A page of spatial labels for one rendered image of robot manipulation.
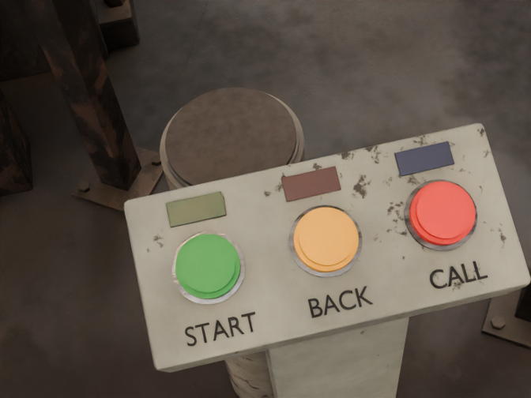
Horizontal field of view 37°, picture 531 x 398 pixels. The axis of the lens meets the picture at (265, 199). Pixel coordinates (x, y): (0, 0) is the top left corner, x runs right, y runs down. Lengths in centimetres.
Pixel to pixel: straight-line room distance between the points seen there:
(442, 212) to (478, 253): 4
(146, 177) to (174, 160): 64
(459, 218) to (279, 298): 12
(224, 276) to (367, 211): 10
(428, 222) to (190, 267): 15
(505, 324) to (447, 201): 65
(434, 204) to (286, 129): 19
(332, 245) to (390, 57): 95
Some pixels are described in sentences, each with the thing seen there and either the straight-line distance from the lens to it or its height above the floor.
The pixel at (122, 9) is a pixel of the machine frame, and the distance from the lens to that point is 146.
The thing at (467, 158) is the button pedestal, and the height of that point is 61.
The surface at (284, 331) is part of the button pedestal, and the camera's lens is 50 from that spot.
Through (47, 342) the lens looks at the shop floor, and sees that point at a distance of 120.
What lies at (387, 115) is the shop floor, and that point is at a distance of 134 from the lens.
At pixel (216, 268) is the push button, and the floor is 61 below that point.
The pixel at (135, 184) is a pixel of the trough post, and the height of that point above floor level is 1.
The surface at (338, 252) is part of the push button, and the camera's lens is 49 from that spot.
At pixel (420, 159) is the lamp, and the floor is 61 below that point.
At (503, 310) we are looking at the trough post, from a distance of 116.
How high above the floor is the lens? 104
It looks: 56 degrees down
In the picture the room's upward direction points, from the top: 8 degrees counter-clockwise
